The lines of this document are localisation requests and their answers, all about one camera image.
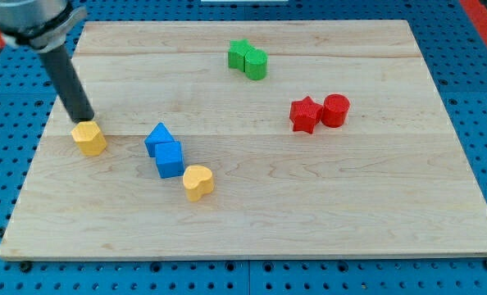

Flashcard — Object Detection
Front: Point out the yellow hexagon block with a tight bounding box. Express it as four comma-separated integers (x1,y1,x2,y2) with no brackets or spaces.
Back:
71,121,107,157

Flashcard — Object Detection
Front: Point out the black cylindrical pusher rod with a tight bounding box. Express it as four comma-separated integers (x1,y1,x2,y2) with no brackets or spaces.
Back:
39,44,94,124

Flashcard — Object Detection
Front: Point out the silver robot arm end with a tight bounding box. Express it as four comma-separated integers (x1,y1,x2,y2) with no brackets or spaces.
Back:
0,0,88,53

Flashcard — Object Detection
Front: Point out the yellow heart block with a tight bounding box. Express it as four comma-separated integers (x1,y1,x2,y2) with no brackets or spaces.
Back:
182,166,215,202

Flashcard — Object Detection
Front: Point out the light wooden board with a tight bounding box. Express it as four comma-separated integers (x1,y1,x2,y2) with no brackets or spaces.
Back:
0,20,487,261

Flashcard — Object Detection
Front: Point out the red star block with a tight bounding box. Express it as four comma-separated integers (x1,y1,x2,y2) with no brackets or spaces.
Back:
289,96,323,134

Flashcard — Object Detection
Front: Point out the blue cube block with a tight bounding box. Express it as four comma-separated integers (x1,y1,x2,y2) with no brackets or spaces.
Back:
155,141,184,179

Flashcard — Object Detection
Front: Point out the blue triangle block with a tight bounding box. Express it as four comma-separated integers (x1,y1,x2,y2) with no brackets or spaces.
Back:
143,122,175,157

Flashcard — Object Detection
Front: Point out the green cylinder block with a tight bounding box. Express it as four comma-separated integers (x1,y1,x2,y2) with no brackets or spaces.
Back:
244,49,268,80

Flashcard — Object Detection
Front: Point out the green star block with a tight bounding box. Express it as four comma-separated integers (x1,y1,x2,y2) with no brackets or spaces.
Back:
227,39,254,72

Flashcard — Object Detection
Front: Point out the red cylinder block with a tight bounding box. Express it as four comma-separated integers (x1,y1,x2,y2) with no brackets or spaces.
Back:
321,94,350,128

